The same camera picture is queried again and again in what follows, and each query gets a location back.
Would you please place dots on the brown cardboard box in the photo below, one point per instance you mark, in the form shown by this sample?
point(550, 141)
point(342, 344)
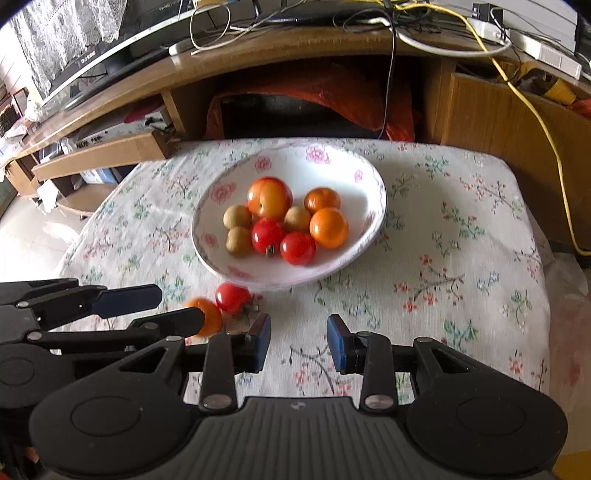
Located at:
point(498, 129)

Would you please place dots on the white media player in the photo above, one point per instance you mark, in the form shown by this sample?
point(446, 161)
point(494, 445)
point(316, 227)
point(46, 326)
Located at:
point(115, 130)

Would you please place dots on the red yellow apple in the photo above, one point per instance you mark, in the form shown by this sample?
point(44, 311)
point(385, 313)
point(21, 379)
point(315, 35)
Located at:
point(270, 198)

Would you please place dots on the flat screen television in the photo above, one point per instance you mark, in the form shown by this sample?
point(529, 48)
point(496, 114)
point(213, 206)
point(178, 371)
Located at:
point(92, 51)

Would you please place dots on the red tomato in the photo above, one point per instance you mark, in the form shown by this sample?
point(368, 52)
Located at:
point(298, 248)
point(232, 297)
point(268, 235)

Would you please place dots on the orange plastic bag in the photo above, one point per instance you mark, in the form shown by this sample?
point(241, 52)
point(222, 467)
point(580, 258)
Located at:
point(323, 92)

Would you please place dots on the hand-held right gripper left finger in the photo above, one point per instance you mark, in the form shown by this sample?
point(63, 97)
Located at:
point(263, 344)

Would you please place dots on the yellow packet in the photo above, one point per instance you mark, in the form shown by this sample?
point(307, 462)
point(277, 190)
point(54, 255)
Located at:
point(561, 90)

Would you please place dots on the black power adapter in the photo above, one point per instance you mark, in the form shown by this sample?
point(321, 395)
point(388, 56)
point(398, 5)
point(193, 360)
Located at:
point(488, 11)

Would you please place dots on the white floral bowl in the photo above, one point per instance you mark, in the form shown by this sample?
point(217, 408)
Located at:
point(277, 273)

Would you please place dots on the floral tablecloth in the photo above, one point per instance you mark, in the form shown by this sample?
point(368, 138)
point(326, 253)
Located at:
point(415, 277)

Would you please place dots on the small white adapter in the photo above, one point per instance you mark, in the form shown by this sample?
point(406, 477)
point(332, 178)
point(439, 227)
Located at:
point(180, 47)

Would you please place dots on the blue box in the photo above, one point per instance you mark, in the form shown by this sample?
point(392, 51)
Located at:
point(101, 176)

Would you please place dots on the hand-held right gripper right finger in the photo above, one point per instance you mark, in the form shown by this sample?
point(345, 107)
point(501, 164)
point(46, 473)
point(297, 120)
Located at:
point(335, 345)

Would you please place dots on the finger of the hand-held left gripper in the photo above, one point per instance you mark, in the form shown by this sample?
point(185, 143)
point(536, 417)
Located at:
point(161, 325)
point(129, 299)

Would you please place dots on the white power strip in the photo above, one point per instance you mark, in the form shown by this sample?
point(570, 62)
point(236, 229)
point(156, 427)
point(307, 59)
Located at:
point(549, 54)
point(489, 32)

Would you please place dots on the red plastic bag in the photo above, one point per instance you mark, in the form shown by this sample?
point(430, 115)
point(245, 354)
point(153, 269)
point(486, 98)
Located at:
point(582, 107)

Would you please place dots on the small mandarin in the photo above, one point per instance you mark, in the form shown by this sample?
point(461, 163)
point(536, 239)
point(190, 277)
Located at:
point(322, 198)

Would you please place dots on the white lace cloth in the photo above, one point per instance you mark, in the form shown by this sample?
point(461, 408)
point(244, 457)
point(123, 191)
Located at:
point(55, 37)

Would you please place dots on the orange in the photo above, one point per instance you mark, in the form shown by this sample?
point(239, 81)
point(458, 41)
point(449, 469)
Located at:
point(213, 318)
point(328, 228)

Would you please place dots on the wooden television stand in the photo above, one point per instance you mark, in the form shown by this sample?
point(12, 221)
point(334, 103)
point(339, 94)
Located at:
point(231, 70)

